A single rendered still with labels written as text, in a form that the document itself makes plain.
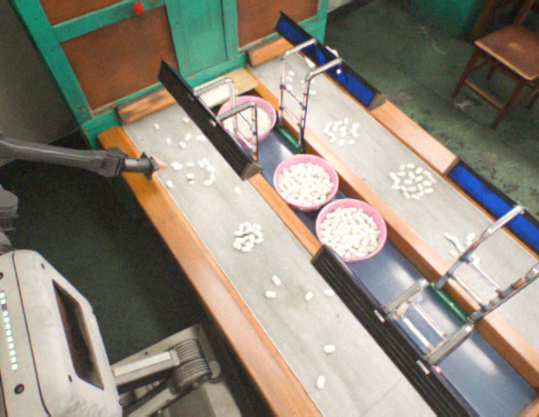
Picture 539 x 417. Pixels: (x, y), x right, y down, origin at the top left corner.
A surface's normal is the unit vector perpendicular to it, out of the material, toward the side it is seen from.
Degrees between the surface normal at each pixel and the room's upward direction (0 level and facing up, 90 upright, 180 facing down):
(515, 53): 1
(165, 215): 0
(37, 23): 90
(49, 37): 90
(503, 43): 1
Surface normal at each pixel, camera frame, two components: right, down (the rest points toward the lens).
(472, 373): 0.00, -0.54
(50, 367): 0.45, -0.66
